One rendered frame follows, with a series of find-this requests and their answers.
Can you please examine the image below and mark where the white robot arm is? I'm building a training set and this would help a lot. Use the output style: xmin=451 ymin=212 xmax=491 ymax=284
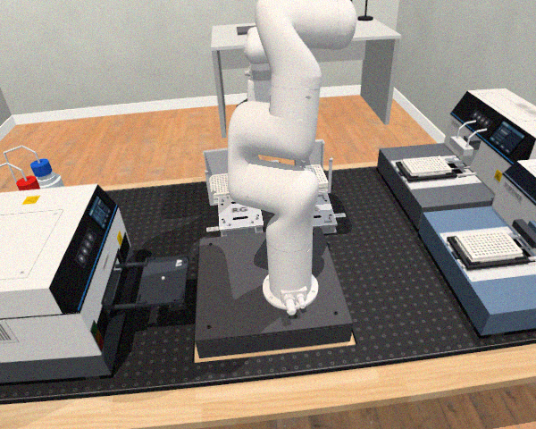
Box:
xmin=228 ymin=0 xmax=356 ymax=315

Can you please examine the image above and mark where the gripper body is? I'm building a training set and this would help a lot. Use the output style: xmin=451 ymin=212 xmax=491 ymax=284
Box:
xmin=247 ymin=78 xmax=271 ymax=103

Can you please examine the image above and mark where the blue bottle cap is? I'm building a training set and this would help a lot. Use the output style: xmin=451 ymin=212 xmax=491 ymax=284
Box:
xmin=30 ymin=158 xmax=52 ymax=175

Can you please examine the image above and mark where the red bottle cap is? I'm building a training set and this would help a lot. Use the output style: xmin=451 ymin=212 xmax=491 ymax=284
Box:
xmin=16 ymin=176 xmax=39 ymax=191

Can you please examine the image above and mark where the white plastic bottle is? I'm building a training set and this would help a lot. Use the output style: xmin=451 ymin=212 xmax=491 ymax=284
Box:
xmin=40 ymin=173 xmax=64 ymax=189

